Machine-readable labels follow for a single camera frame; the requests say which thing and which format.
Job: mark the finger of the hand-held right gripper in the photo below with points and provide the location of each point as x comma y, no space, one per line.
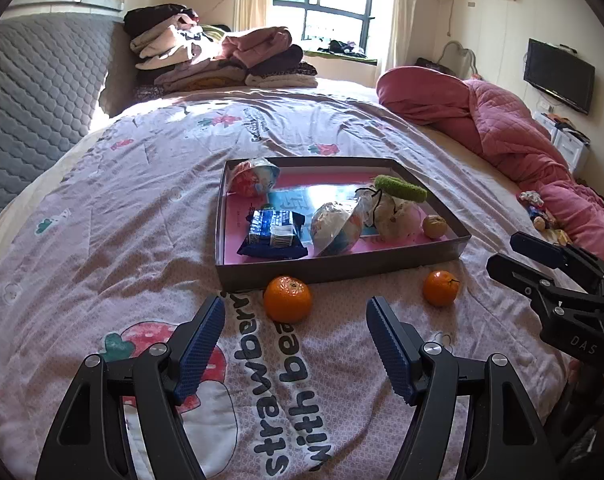
516,272
539,250

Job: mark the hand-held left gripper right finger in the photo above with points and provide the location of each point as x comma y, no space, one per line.
389,350

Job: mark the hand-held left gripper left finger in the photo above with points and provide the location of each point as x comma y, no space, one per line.
202,350

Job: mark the orange tangerine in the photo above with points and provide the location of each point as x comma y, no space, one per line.
288,299
440,288

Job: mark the grey cardboard box tray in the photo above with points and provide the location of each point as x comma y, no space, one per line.
362,267

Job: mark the egg-shaped toy packet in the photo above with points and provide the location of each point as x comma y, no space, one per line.
254,177
337,230

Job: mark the yellow snack packet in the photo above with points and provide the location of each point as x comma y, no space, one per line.
560,236

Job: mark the red and white snack wrapper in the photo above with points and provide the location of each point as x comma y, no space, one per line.
530,198

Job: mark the white storage drawers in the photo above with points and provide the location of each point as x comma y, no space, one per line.
566,142

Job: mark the pink quilted duvet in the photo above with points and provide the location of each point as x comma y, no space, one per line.
506,125

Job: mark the blue snack packet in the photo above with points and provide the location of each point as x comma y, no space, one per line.
274,232

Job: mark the strawberry print blanket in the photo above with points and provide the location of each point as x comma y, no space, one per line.
147,200

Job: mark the black flat television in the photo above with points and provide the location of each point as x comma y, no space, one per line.
559,77

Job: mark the white curved chair back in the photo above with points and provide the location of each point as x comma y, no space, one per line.
456,57

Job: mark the air conditioner pipe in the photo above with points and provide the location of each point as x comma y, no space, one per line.
450,15

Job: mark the dark clothes on windowsill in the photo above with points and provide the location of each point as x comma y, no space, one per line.
347,47

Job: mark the pile of folded clothes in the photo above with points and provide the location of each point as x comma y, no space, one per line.
217,55

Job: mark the grey quilted headboard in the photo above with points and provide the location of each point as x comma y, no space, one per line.
37,95

